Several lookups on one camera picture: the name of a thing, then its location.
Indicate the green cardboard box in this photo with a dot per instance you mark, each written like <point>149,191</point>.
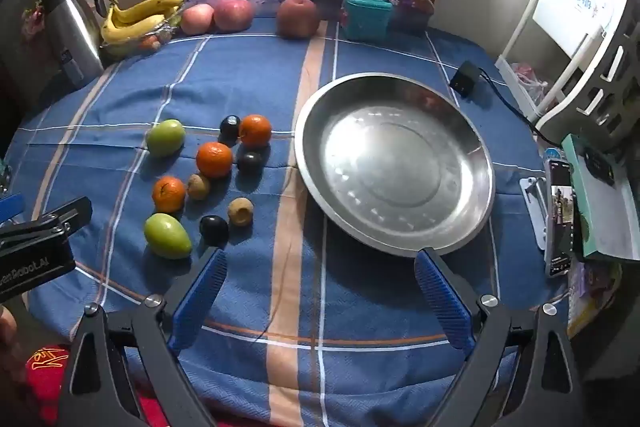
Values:
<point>605,217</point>

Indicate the dark red apple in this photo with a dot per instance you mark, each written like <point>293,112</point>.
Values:
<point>298,18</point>

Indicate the blue round tin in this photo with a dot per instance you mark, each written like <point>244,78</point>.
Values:
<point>552,154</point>

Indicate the pale red apple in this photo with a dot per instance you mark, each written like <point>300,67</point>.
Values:
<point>196,18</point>

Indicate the printed booklet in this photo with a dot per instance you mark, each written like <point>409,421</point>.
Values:
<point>592,297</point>

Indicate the small brown kiwi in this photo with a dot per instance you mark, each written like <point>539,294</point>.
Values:
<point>240,211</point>
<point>198,186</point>

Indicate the smartphone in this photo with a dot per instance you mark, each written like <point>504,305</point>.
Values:
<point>560,227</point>

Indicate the teal plastic box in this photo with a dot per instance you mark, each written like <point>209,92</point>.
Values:
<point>365,17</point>

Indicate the clear plastic tray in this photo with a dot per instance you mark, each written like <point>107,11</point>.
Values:
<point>122,48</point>

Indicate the black power adapter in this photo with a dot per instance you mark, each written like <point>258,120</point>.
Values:
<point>464,79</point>

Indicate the steel cooking pot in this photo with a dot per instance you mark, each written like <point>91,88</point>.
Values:
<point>75,37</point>

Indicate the blue plaid tablecloth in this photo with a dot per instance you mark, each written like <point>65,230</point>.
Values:
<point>350,332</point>

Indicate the grey metal phone stand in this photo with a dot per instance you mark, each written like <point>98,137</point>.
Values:
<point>534,207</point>

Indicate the mandarin orange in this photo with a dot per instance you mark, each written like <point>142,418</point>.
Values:
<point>214,160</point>
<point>255,131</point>
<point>168,194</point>

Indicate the red printed cloth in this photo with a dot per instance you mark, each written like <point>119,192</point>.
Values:
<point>45,372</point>

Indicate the bunch of yellow bananas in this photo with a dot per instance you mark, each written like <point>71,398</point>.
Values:
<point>135,14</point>

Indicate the stainless steel bowl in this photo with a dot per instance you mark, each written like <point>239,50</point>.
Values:
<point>400,157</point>

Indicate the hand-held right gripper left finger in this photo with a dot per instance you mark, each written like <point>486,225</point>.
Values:
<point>200,297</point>

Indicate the white printed card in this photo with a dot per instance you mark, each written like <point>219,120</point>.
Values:
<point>570,7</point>

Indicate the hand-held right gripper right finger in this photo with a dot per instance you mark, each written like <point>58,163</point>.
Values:
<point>442,302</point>

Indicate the pink plastic bag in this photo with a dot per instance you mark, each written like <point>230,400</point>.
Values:
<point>527,79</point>

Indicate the small orange in wrap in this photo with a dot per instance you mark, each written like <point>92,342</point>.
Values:
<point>150,43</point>

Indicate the small black device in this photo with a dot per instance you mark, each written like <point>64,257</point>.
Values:
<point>599,164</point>

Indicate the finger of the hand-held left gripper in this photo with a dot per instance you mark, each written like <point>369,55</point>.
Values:
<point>60,216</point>
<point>10,207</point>

